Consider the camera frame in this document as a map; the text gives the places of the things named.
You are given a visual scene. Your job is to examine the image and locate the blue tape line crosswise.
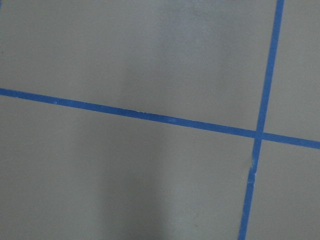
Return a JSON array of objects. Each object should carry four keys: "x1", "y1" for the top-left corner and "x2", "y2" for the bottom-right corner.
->
[{"x1": 237, "y1": 0, "x2": 285, "y2": 240}]

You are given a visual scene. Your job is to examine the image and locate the blue tape line lengthwise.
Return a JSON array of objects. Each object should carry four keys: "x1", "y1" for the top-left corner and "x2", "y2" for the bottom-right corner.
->
[{"x1": 0, "y1": 87, "x2": 320, "y2": 150}]

